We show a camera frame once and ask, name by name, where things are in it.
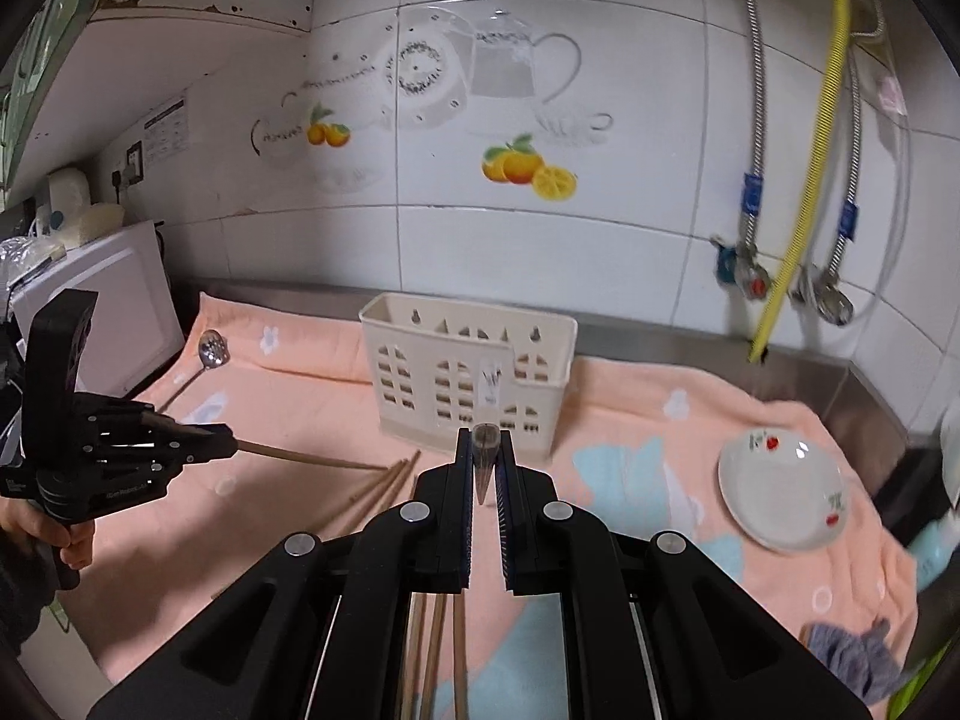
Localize white microwave oven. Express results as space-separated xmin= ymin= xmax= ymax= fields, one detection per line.
xmin=7 ymin=225 xmax=185 ymax=398

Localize yellow corrugated hose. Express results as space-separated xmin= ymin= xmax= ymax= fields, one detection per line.
xmin=748 ymin=0 xmax=852 ymax=365

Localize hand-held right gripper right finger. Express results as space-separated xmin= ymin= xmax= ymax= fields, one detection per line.
xmin=491 ymin=427 xmax=875 ymax=720

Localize white dish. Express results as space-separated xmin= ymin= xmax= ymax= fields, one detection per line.
xmin=937 ymin=412 xmax=960 ymax=511

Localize light blue plastic item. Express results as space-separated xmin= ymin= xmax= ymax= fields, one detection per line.
xmin=907 ymin=517 xmax=960 ymax=593

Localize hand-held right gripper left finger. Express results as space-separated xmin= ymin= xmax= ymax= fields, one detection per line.
xmin=86 ymin=424 xmax=477 ymax=720

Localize cream small appliance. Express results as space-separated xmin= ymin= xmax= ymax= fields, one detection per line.
xmin=46 ymin=169 xmax=125 ymax=248

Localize metal spoon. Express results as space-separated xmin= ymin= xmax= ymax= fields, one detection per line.
xmin=154 ymin=330 xmax=227 ymax=415

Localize white wall notice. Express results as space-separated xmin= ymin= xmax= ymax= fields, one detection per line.
xmin=142 ymin=97 xmax=188 ymax=170

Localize brown wooden chopstick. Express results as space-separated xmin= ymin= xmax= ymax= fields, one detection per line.
xmin=210 ymin=457 xmax=421 ymax=720
xmin=300 ymin=452 xmax=445 ymax=720
xmin=234 ymin=442 xmax=389 ymax=473
xmin=352 ymin=465 xmax=467 ymax=720
xmin=472 ymin=424 xmax=497 ymax=507

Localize pink wall label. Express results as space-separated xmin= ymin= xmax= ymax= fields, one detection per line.
xmin=877 ymin=75 xmax=912 ymax=117

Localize cream plastic utensil holder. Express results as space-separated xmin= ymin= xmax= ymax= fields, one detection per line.
xmin=358 ymin=292 xmax=578 ymax=458

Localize white cherry print plate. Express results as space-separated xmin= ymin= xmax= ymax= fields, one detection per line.
xmin=718 ymin=426 xmax=847 ymax=552

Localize steel braided hose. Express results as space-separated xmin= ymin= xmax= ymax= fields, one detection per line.
xmin=821 ymin=0 xmax=887 ymax=278
xmin=721 ymin=0 xmax=770 ymax=260

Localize clear plastic bag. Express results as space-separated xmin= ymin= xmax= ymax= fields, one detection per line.
xmin=0 ymin=236 xmax=57 ymax=290

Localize grey cloth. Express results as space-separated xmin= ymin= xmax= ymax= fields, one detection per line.
xmin=802 ymin=619 xmax=912 ymax=702

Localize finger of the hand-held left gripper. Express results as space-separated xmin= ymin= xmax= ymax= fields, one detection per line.
xmin=75 ymin=394 xmax=236 ymax=446
xmin=92 ymin=441 xmax=236 ymax=486

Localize metal water valve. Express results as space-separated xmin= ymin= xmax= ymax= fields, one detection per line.
xmin=795 ymin=262 xmax=856 ymax=325

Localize white thin tube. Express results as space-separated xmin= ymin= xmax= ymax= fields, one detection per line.
xmin=844 ymin=30 xmax=917 ymax=320

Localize person's left forearm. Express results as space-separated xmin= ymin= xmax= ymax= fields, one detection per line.
xmin=0 ymin=532 xmax=53 ymax=661

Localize peach printed towel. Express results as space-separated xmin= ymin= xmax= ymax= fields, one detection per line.
xmin=56 ymin=292 xmax=920 ymax=720

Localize black wall socket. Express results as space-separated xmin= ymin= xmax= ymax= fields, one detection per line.
xmin=111 ymin=141 xmax=147 ymax=192

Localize red handle water valve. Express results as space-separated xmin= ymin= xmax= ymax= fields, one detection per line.
xmin=711 ymin=236 xmax=773 ymax=301

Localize person's left hand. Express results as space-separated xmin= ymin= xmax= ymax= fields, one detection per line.
xmin=0 ymin=495 xmax=95 ymax=572

